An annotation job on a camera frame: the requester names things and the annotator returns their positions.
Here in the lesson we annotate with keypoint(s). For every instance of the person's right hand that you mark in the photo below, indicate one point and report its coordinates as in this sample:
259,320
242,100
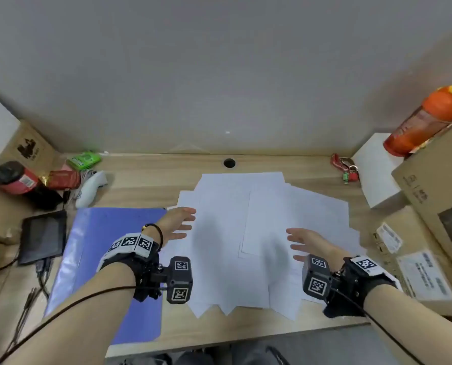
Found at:
317,245

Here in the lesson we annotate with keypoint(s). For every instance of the person's left hand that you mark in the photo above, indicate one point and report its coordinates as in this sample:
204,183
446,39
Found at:
172,224

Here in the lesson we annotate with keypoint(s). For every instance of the pile of white papers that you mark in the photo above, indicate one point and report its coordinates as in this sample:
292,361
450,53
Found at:
230,262

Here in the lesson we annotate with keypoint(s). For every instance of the blue plastic folder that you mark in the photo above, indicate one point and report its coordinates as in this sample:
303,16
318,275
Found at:
96,231

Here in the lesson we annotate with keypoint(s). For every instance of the person's right forearm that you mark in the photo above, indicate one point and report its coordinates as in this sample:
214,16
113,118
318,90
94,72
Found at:
412,330

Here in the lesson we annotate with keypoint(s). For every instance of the person's left forearm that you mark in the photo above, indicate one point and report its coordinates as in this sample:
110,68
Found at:
70,323

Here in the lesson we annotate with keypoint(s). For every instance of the clear tape piece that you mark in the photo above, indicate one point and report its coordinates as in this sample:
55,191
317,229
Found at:
190,150

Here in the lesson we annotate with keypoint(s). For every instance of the white handheld controller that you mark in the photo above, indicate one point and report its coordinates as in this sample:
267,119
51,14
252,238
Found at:
91,186

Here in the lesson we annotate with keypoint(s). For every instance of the small white box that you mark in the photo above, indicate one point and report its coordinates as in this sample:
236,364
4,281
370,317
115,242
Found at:
378,174

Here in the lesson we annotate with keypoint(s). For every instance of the flat cardboard box with labels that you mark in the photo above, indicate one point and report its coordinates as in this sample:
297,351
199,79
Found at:
416,231

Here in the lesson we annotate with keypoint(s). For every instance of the green gum packet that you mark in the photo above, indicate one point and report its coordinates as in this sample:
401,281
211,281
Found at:
83,160

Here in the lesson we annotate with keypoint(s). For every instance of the red snack packet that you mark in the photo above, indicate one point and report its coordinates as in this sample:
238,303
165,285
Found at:
64,179

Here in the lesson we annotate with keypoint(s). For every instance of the small black tablet screen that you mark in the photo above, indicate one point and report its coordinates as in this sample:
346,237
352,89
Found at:
43,237

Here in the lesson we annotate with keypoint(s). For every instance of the large cardboard box with window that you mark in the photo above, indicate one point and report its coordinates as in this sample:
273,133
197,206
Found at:
431,171

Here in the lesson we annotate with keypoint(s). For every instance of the gold foil wrapper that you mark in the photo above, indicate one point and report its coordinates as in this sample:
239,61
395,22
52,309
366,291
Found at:
43,181

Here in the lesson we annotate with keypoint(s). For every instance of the orange drink bottle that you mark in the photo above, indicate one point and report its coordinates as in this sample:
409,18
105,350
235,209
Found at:
420,125

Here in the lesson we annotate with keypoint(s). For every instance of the red can with black lid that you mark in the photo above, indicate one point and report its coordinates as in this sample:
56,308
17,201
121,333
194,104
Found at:
20,182

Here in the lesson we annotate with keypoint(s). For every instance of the brown box with white top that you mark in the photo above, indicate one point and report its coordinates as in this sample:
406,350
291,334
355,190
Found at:
28,148

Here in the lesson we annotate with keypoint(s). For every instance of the black wrist camera with markers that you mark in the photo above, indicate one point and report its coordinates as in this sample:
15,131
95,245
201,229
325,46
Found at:
176,279
317,281

